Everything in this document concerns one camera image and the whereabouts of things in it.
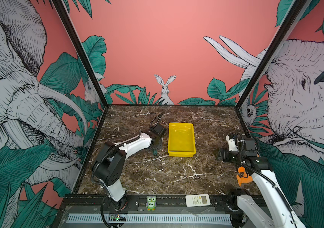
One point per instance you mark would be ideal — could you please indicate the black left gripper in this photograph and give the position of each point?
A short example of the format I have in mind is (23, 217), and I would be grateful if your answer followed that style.
(160, 144)

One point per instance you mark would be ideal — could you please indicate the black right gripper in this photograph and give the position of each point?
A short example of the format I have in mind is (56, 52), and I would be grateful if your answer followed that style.
(226, 158)

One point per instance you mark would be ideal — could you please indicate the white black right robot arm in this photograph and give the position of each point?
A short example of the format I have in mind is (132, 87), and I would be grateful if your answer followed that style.
(243, 207)

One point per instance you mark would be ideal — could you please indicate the orange clip on right arm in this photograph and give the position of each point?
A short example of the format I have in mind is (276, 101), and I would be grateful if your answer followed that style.
(243, 177)

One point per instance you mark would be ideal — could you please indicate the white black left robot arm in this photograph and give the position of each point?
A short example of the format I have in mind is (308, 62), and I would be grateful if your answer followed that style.
(108, 166)

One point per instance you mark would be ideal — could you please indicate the yellow plastic bin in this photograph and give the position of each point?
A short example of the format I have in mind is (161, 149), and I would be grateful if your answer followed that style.
(181, 141)

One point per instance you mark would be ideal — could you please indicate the green owl figurine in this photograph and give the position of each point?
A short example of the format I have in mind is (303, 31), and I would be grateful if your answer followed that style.
(151, 203)

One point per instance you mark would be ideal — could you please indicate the white remote control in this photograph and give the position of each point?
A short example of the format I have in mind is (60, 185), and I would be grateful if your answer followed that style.
(197, 200)

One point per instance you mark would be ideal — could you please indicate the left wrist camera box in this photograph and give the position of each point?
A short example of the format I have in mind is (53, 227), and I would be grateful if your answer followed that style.
(159, 130)

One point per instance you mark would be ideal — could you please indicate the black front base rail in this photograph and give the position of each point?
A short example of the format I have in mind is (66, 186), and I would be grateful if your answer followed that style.
(148, 211)

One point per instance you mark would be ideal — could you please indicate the black corner frame post right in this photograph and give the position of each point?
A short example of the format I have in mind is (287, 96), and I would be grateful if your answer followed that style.
(292, 17)

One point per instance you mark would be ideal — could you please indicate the black corner frame post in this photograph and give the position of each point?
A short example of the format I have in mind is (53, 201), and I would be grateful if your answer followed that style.
(70, 29)
(292, 17)

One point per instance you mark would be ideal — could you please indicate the black corner frame post left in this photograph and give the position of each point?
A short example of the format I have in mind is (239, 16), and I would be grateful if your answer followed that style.
(70, 29)

